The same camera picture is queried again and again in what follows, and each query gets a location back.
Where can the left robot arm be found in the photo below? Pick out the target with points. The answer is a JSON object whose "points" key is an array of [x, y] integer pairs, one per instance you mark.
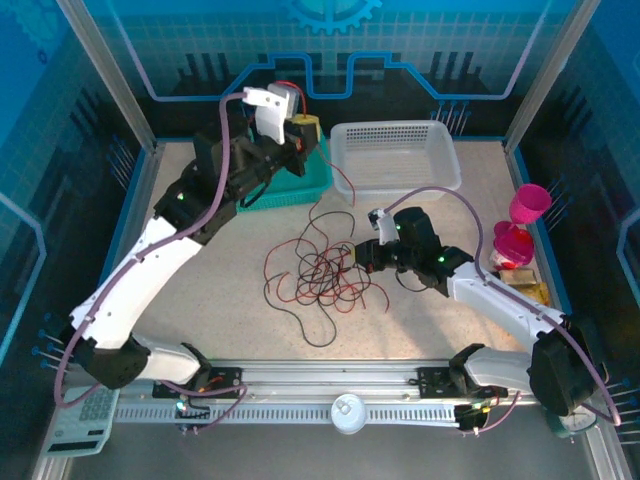
{"points": [[130, 280]]}

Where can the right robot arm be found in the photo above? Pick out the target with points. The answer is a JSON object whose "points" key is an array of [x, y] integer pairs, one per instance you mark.
{"points": [[500, 300]]}

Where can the teal plastic basket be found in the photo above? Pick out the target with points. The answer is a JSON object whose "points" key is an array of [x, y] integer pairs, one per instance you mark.
{"points": [[300, 187]]}

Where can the pink lidded jar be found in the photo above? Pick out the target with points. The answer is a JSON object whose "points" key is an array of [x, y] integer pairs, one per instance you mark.
{"points": [[515, 247]]}

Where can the white plastic basket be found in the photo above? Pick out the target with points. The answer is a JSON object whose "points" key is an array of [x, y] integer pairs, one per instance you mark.
{"points": [[395, 165]]}

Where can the pink plastic cup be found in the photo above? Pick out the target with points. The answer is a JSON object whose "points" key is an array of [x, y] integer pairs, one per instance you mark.
{"points": [[531, 202]]}

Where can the yellow packet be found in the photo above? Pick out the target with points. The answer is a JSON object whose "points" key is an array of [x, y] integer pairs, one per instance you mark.
{"points": [[536, 294]]}

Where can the white round knob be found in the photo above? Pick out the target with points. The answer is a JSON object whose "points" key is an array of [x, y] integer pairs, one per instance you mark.
{"points": [[349, 412]]}

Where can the small controller board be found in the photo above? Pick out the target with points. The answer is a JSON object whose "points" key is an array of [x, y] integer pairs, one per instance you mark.
{"points": [[475, 412], [186, 407]]}

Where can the green alarm clock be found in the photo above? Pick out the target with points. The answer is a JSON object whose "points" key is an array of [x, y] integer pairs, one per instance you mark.
{"points": [[580, 425]]}

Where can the pale green calculator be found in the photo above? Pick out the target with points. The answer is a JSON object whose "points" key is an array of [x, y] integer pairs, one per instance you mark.
{"points": [[85, 430]]}

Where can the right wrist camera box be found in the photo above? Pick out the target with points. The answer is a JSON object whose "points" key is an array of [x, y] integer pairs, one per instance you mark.
{"points": [[385, 230]]}

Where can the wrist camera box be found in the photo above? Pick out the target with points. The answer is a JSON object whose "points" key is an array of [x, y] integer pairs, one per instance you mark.
{"points": [[270, 115], [385, 230]]}

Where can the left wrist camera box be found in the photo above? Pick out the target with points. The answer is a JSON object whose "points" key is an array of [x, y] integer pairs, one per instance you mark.
{"points": [[270, 115]]}

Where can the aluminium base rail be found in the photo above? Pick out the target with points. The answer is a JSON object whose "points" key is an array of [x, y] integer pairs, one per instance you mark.
{"points": [[325, 380]]}

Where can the aluminium frame post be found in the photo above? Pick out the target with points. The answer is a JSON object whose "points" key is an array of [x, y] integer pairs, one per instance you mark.
{"points": [[550, 75], [110, 75]]}

